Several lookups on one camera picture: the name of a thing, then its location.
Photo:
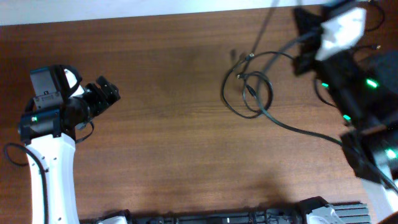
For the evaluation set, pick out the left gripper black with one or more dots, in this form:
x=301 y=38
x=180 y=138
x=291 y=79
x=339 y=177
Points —
x=103 y=102

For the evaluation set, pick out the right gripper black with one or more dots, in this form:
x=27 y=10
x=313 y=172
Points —
x=305 y=51

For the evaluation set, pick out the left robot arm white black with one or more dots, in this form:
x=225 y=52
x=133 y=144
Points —
x=60 y=107

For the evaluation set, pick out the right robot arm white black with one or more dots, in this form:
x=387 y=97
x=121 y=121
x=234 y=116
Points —
x=364 y=92

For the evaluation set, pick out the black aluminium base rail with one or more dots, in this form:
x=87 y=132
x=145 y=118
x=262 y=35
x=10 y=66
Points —
x=313 y=210

